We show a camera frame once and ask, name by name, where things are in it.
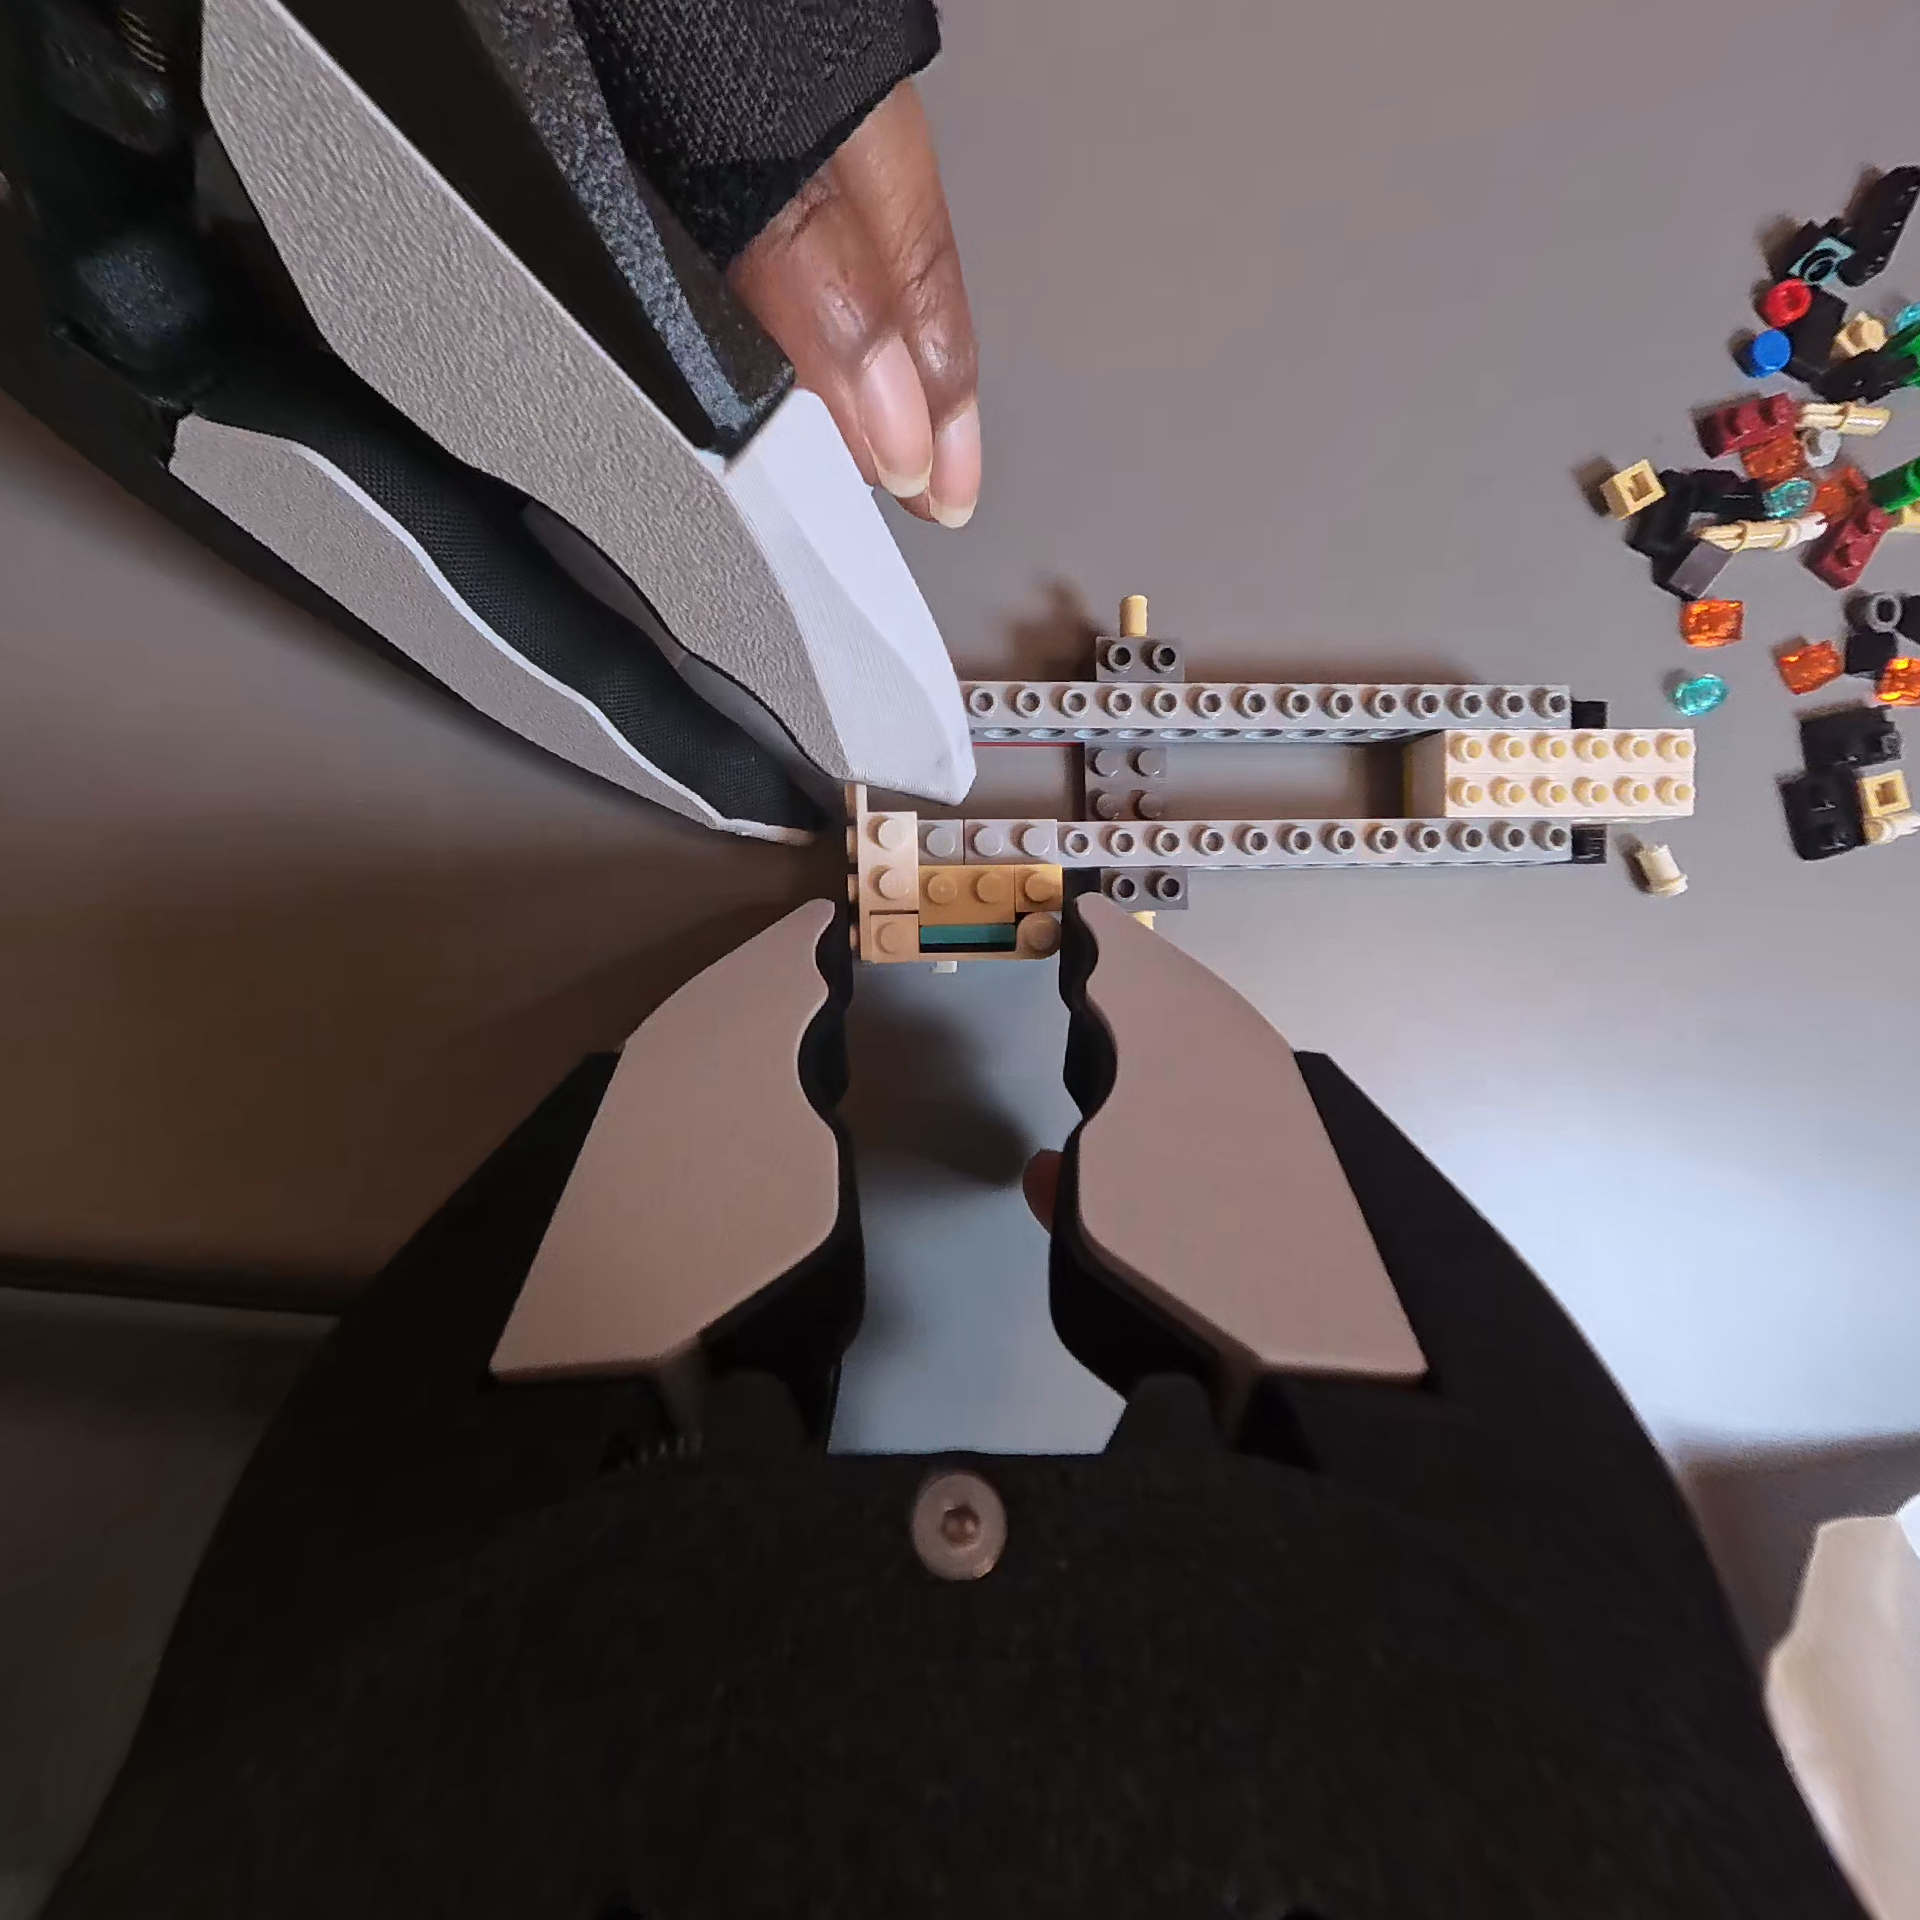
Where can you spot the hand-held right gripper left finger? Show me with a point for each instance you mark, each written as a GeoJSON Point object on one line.
{"type": "Point", "coordinates": [690, 1171]}

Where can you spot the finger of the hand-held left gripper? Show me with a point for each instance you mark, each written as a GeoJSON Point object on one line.
{"type": "Point", "coordinates": [540, 374]}
{"type": "Point", "coordinates": [346, 509]}

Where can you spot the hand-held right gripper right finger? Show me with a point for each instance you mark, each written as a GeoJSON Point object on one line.
{"type": "Point", "coordinates": [1214, 1184]}

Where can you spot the grey and tan lego build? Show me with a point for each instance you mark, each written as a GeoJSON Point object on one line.
{"type": "Point", "coordinates": [1276, 704]}

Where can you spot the person's left forearm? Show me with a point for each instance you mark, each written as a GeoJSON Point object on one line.
{"type": "Point", "coordinates": [735, 105]}

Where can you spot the pile of loose lego pieces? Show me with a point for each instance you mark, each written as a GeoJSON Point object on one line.
{"type": "Point", "coordinates": [1799, 481]}

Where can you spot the person's left hand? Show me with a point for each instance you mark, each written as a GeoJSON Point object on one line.
{"type": "Point", "coordinates": [878, 316]}

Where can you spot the white plastic bag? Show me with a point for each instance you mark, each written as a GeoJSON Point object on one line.
{"type": "Point", "coordinates": [1851, 1681]}

